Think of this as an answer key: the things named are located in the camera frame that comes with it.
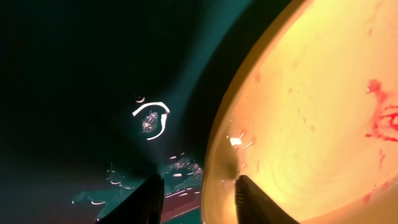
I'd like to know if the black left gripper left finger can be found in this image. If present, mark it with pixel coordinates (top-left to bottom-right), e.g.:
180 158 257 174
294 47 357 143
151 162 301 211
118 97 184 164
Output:
96 174 164 224

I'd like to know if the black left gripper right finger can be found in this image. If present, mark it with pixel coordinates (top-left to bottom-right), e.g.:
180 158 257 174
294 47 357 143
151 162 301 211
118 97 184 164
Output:
235 175 299 224

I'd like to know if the teal plastic tray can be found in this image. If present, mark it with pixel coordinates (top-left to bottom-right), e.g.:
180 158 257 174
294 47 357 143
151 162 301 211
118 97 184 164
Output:
1 0 287 223

